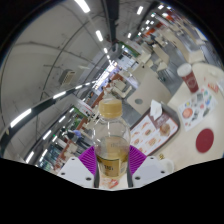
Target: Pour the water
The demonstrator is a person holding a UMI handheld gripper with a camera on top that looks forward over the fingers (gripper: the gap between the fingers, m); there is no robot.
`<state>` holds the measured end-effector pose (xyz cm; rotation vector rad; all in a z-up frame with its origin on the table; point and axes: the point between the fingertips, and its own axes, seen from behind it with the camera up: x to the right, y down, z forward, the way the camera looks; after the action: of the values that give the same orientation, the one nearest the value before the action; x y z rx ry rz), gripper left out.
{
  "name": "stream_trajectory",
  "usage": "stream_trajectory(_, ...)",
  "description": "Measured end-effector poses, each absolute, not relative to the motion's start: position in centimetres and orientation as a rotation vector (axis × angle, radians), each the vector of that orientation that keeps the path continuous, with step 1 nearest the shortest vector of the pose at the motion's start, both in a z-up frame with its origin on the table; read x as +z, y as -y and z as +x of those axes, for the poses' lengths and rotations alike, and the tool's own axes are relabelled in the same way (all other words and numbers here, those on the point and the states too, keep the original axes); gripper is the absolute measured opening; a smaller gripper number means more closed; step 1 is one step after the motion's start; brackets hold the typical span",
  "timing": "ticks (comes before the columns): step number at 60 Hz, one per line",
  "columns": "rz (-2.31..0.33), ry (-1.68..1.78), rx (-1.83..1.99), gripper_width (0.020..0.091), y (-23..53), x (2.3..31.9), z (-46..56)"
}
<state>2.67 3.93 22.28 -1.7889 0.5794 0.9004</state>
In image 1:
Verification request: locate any white crumpled napkin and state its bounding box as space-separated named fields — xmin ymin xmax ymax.
xmin=149 ymin=99 xmax=164 ymax=120

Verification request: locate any ceiling air conditioner unit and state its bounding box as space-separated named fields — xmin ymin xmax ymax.
xmin=59 ymin=69 xmax=77 ymax=86

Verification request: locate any group of beige chairs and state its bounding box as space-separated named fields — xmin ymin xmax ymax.
xmin=111 ymin=16 xmax=209 ymax=101

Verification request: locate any flat round red coaster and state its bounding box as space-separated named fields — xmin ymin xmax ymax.
xmin=195 ymin=128 xmax=215 ymax=154

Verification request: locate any beige chair with oval hole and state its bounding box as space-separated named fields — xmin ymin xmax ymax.
xmin=126 ymin=71 xmax=173 ymax=116

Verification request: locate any red paper drink cup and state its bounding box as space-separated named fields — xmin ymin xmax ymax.
xmin=176 ymin=62 xmax=200 ymax=94

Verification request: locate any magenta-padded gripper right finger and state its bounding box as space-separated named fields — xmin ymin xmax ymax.
xmin=125 ymin=145 xmax=168 ymax=189

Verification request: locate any group of ceiling lights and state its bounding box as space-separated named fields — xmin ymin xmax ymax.
xmin=8 ymin=0 xmax=174 ymax=164

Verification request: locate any brown food tray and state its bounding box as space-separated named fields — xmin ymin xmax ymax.
xmin=128 ymin=111 xmax=181 ymax=157

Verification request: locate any colourful printed leaflet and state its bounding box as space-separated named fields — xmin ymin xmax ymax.
xmin=177 ymin=84 xmax=219 ymax=132

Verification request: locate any clear bottle with yellow drink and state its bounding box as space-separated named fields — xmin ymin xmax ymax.
xmin=93 ymin=98 xmax=132 ymax=178

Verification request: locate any red sauce sachet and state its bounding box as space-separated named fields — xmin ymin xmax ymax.
xmin=206 ymin=81 xmax=220 ymax=94

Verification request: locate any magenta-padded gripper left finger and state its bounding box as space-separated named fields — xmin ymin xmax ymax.
xmin=56 ymin=145 xmax=100 ymax=189

